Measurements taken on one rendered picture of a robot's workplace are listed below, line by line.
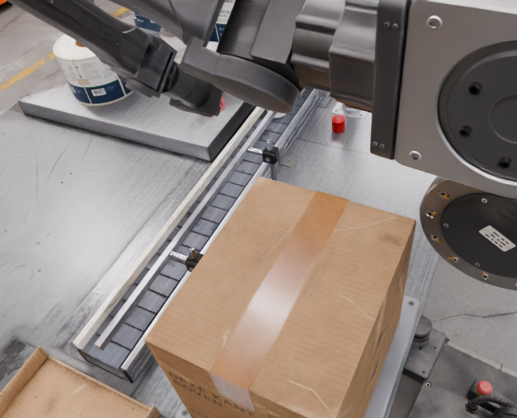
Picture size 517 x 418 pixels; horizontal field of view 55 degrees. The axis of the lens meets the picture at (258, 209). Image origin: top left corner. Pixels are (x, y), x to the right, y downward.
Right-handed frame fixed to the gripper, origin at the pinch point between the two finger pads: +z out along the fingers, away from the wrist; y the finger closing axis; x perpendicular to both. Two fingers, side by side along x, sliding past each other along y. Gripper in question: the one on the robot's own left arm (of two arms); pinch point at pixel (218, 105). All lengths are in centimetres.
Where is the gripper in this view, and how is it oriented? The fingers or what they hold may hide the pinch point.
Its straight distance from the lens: 100.3
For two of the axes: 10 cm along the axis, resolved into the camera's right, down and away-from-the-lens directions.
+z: 3.8, 0.6, 9.2
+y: -8.9, -2.6, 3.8
